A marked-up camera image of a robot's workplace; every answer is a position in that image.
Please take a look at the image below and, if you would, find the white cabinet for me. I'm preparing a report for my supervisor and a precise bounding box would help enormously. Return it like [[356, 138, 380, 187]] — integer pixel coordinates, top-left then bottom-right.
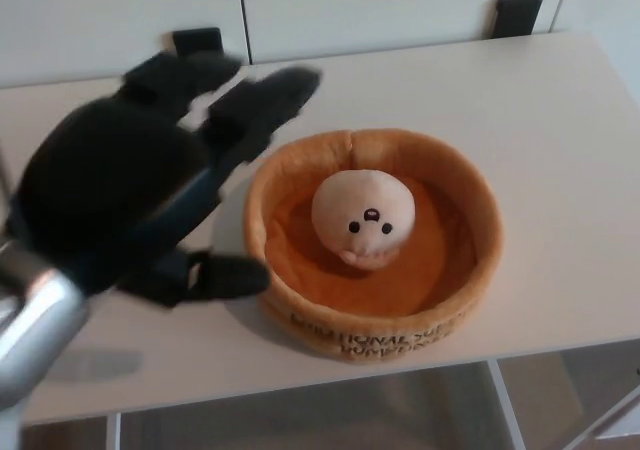
[[0, 0, 640, 91]]

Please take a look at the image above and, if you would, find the white metal table leg frame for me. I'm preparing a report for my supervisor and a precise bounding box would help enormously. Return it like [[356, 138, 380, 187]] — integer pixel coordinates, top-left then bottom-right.
[[483, 359, 527, 450], [104, 411, 123, 450]]

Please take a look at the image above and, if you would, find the black rectangular bracket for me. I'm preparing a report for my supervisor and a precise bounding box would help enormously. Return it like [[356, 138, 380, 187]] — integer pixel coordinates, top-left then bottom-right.
[[171, 27, 223, 57], [495, 0, 544, 38]]

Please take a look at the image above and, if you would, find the orange round plush plate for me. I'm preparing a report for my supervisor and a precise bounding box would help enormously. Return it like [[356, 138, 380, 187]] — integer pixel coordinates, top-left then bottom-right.
[[242, 127, 504, 366]]

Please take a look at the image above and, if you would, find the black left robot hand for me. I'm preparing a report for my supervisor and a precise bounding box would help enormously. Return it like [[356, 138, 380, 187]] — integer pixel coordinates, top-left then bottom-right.
[[9, 52, 323, 310]]

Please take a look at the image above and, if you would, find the white slanted frame bar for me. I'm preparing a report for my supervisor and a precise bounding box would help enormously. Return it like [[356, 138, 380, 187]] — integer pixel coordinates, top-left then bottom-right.
[[583, 398, 640, 450]]

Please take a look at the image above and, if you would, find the beige plush dumpling toy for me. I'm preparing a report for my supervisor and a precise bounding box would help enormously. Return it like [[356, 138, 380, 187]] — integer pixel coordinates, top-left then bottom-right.
[[311, 165, 418, 270]]

